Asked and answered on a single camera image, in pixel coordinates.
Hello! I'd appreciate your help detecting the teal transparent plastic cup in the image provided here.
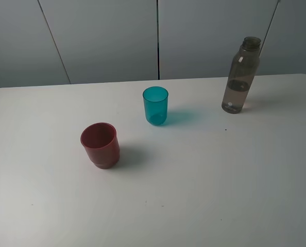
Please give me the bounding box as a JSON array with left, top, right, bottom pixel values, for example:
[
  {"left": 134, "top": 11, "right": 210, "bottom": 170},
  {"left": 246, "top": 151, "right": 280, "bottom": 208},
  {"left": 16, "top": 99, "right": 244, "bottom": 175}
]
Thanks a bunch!
[{"left": 143, "top": 86, "right": 168, "bottom": 126}]

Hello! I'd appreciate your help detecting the smoky transparent water bottle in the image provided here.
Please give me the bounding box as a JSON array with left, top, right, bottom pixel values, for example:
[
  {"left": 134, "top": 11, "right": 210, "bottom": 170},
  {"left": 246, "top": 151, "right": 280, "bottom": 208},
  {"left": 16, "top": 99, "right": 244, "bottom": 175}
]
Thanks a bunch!
[{"left": 222, "top": 37, "right": 261, "bottom": 114}]

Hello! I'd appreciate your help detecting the red plastic cup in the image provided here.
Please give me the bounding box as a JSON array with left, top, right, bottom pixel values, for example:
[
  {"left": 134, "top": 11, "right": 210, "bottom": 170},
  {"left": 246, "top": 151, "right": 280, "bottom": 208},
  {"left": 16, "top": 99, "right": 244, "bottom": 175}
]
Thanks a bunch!
[{"left": 80, "top": 122, "right": 120, "bottom": 169}]

